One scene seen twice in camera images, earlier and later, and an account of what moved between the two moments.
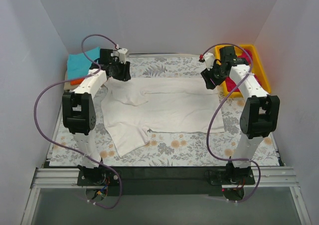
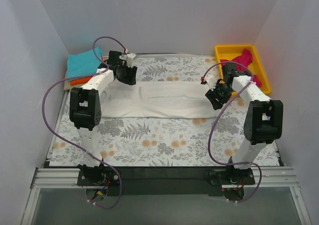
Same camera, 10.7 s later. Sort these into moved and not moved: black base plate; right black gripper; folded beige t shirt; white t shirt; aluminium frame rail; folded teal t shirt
Moved: right black gripper; white t shirt
Not moved: aluminium frame rail; folded beige t shirt; folded teal t shirt; black base plate
